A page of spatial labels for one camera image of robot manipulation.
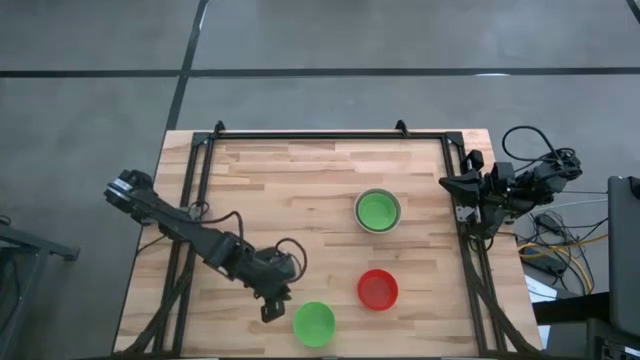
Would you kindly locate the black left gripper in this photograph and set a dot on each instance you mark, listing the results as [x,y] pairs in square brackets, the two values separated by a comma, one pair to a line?
[265,272]

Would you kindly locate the green plastic bowl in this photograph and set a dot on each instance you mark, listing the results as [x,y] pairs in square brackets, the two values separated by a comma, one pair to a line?
[377,211]
[314,324]

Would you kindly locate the black power brick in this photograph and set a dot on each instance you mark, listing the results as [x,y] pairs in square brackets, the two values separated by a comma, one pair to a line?
[547,265]

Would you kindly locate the grey metal stand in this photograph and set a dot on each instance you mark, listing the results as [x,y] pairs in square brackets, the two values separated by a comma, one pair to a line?
[30,245]

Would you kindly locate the white paper sheet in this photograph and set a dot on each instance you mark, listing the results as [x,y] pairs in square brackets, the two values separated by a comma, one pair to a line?
[536,290]

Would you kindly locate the black equipment box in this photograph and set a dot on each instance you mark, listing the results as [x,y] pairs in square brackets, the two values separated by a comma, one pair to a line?
[615,345]

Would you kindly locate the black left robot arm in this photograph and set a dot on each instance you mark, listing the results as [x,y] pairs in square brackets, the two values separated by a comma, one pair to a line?
[170,222]

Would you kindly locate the black side desk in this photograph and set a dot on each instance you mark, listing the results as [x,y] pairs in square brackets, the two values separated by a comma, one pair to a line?
[575,310]

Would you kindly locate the white ribbed bowl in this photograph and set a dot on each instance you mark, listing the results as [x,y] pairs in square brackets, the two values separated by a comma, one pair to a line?
[356,211]

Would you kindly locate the red plastic bowl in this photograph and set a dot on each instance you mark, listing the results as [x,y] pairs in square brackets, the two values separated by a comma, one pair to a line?
[377,290]

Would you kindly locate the dark grey equipment case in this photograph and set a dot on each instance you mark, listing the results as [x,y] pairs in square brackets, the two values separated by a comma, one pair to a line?
[625,250]

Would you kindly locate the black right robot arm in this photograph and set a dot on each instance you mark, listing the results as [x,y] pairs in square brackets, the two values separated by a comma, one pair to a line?
[545,177]

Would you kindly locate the black aluminium table frame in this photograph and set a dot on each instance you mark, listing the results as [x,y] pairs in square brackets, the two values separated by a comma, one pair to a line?
[325,135]

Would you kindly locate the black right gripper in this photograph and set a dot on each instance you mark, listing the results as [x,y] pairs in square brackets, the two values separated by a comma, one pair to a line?
[495,190]

